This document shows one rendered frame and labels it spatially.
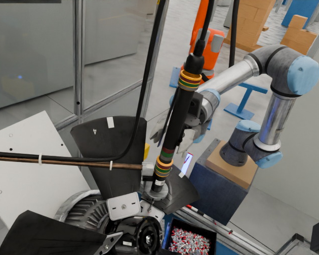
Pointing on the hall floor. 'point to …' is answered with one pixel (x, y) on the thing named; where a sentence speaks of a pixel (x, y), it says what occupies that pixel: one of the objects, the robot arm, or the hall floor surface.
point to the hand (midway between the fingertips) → (166, 140)
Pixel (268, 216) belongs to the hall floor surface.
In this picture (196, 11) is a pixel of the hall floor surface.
